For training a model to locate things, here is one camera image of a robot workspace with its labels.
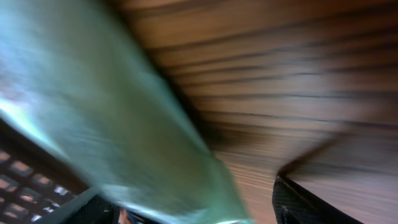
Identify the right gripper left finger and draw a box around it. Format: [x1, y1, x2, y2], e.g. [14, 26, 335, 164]
[34, 187, 120, 224]

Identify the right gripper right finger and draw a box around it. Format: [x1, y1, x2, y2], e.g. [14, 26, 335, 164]
[272, 176, 362, 224]

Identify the mint green white packet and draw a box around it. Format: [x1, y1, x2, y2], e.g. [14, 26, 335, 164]
[1, 1, 252, 223]

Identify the grey plastic mesh basket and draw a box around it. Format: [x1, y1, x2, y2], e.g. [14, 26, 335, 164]
[1, 121, 88, 223]

